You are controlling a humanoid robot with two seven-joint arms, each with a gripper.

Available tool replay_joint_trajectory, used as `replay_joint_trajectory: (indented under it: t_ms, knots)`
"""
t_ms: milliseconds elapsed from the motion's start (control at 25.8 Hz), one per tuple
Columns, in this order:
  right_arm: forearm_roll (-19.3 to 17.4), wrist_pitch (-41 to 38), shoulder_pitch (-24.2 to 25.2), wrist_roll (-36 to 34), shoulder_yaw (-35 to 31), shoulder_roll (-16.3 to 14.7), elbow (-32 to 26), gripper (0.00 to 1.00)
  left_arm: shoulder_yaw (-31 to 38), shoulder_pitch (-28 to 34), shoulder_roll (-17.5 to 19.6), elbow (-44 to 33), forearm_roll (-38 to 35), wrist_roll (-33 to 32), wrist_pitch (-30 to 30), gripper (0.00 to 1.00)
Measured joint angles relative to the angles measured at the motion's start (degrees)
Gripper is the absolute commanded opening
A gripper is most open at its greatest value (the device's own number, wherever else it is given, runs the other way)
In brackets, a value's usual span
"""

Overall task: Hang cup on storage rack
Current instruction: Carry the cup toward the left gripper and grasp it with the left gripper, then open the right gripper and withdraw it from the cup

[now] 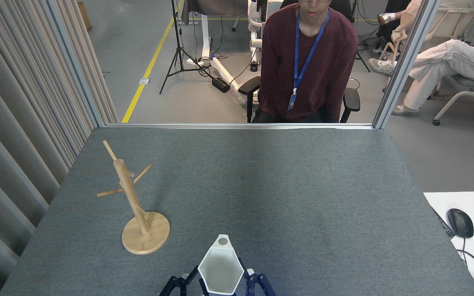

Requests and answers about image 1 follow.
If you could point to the black power strip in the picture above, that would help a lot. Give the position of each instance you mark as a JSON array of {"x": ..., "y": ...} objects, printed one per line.
[{"x": 220, "y": 84}]

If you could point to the black computer mouse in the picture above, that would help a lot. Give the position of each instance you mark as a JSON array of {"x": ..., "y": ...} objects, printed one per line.
[{"x": 460, "y": 223}]

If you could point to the silver table edge rail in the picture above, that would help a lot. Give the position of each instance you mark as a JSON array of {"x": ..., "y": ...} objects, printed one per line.
[{"x": 237, "y": 126}]

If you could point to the beige curtain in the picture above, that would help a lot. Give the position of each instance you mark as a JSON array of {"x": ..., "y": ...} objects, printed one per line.
[{"x": 6, "y": 123}]

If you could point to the brown cardboard box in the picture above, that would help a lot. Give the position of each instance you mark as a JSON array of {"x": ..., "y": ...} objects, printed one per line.
[{"x": 84, "y": 15}]

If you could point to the silver floor socket plate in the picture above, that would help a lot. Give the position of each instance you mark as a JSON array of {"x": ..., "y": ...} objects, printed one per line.
[{"x": 144, "y": 81}]

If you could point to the black tripod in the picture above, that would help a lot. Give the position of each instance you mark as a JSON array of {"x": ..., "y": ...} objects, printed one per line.
[{"x": 177, "y": 41}]

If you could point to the white-legged standing desk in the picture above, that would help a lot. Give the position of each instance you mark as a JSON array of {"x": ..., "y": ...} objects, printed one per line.
[{"x": 205, "y": 37}]

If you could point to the black office chair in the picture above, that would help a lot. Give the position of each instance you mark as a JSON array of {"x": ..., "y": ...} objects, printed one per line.
[{"x": 351, "y": 100}]

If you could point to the white hexagonal cup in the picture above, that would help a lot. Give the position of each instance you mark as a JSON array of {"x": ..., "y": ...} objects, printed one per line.
[{"x": 220, "y": 269}]

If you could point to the person in white clothes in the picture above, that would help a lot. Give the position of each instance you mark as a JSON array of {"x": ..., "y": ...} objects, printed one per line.
[{"x": 451, "y": 57}]

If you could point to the white machine on stand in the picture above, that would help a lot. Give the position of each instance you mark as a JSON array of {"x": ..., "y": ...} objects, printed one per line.
[{"x": 255, "y": 41}]

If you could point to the beige armchair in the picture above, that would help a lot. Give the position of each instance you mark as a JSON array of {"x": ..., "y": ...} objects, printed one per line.
[{"x": 455, "y": 22}]

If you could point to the person at table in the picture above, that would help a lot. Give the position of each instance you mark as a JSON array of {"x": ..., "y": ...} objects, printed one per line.
[{"x": 331, "y": 61}]

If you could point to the silver post beside side table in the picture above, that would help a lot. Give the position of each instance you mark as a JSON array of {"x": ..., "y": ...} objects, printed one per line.
[{"x": 405, "y": 61}]

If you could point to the person in tan clothes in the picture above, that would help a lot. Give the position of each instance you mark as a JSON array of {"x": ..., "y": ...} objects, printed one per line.
[{"x": 405, "y": 14}]

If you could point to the wooden cup rack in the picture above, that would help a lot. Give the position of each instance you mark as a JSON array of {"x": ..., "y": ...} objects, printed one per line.
[{"x": 146, "y": 236}]

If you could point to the grey chair with white legs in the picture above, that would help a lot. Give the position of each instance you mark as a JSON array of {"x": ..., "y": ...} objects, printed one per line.
[{"x": 471, "y": 83}]

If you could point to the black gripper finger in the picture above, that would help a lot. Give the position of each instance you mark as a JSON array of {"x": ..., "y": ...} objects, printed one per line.
[
  {"x": 177, "y": 283},
  {"x": 257, "y": 283}
]

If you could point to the black narrow device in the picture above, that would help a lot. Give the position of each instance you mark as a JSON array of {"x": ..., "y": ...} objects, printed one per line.
[{"x": 443, "y": 224}]

